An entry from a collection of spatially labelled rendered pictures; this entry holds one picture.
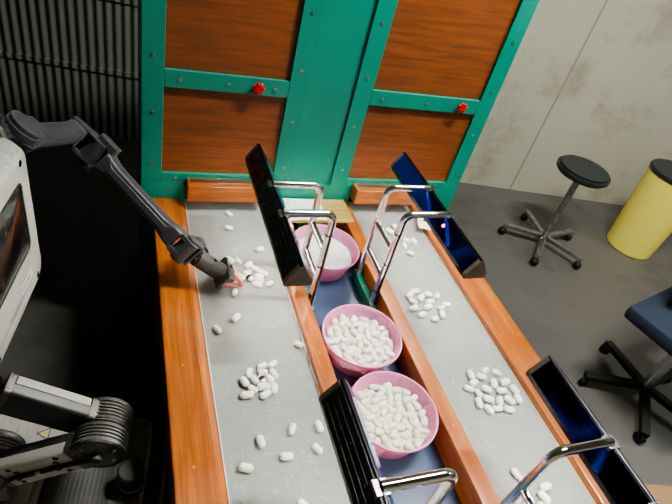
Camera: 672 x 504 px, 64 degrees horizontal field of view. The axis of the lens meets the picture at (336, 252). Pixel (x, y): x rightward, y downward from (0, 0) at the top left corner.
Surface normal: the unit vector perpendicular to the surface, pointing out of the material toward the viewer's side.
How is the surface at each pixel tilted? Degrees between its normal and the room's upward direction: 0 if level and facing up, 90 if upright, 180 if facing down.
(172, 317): 0
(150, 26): 90
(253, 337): 0
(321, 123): 90
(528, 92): 90
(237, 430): 0
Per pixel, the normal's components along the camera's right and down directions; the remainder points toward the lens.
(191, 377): 0.22, -0.76
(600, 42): 0.11, 0.65
